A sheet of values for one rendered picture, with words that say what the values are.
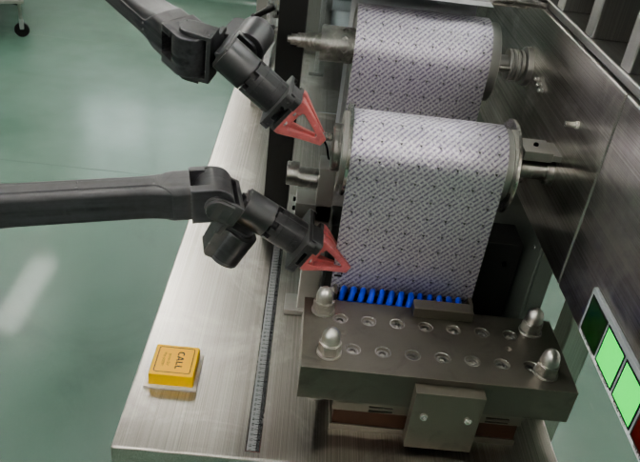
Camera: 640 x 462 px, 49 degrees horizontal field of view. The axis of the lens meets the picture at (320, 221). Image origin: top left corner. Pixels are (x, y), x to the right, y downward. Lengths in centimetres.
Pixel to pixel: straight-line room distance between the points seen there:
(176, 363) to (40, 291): 174
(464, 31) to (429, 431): 66
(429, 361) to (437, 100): 47
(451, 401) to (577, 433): 158
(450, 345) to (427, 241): 16
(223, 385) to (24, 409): 133
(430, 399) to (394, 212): 28
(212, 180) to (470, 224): 40
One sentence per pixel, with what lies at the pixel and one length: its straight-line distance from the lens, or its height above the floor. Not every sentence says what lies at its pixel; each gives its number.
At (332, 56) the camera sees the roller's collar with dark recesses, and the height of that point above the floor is 132.
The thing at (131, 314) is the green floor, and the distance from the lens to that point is 270.
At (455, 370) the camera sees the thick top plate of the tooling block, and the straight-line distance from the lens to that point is 105.
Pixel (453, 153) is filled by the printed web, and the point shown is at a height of 128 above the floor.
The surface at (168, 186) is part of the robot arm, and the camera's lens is 103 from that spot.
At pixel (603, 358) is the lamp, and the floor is 117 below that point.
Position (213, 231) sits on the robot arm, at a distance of 109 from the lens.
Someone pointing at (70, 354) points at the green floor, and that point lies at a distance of 257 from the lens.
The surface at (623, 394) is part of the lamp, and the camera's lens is 88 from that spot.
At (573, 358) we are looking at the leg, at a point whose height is 81.
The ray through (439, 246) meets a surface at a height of 113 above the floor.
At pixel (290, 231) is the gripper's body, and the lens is 108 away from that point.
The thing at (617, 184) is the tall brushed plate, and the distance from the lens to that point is 95.
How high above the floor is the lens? 171
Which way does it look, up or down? 31 degrees down
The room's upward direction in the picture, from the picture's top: 8 degrees clockwise
